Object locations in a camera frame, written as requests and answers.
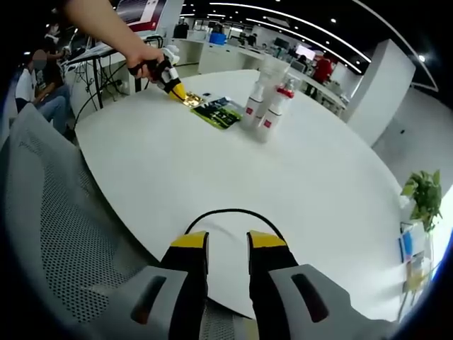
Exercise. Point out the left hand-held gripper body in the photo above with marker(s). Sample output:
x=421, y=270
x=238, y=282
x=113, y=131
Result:
x=170, y=74

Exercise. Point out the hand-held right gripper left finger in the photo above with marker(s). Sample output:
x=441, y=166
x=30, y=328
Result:
x=184, y=258

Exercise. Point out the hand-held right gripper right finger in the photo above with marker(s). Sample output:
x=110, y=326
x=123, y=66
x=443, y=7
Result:
x=272, y=258

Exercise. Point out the gold foil sachet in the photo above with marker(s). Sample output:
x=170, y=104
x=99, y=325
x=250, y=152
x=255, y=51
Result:
x=194, y=100

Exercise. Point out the clear sachet blue label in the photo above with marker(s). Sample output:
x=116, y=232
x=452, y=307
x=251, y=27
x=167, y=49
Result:
x=223, y=101

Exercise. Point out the green black sachet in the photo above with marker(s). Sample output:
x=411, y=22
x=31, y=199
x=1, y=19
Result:
x=219, y=117

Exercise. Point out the white skincare bottle clear cap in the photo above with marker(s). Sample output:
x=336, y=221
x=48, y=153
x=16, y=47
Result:
x=272, y=113
x=255, y=99

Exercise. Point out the white skincare tube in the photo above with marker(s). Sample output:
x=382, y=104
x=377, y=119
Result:
x=272, y=71

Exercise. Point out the person's left hand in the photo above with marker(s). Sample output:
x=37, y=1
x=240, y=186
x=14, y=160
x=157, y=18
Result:
x=147, y=58

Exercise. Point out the long white counter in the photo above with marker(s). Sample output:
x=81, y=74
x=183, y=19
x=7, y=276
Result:
x=219, y=56

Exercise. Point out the blue bin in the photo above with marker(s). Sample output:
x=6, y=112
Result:
x=217, y=38

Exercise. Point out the red screen monitor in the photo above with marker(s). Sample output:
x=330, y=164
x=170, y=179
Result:
x=141, y=12

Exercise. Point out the grey mesh office chair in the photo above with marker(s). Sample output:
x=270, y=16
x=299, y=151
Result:
x=70, y=230

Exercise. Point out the blue tissue box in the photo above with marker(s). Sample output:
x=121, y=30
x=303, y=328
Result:
x=407, y=248

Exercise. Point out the yellow drink cup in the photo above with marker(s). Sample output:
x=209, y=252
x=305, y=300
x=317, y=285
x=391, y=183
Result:
x=419, y=272

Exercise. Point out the potted green plant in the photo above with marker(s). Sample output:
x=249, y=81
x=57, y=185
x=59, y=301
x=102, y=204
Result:
x=423, y=195

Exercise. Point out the black frame monitor desk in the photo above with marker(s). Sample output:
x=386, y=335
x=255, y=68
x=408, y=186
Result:
x=88, y=53

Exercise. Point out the wall television screen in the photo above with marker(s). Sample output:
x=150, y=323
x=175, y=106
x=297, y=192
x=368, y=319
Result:
x=306, y=52

